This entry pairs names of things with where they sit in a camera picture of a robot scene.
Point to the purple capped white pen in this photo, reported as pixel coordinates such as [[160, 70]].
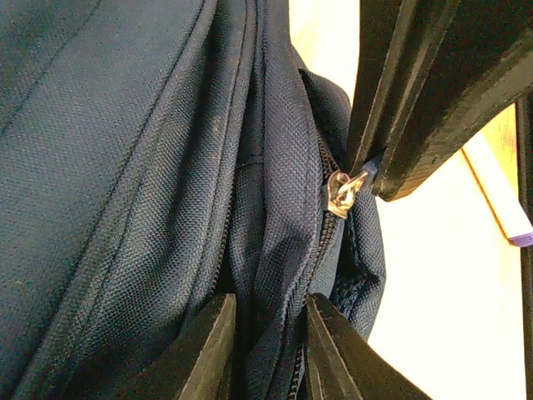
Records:
[[500, 195]]

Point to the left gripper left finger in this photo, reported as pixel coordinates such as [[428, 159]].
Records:
[[198, 364]]

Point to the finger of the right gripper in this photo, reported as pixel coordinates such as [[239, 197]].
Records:
[[482, 65], [384, 26]]

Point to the navy blue backpack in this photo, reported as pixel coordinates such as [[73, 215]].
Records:
[[154, 153]]

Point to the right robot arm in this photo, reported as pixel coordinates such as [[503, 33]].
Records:
[[422, 45]]

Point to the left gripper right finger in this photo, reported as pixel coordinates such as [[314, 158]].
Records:
[[340, 364]]

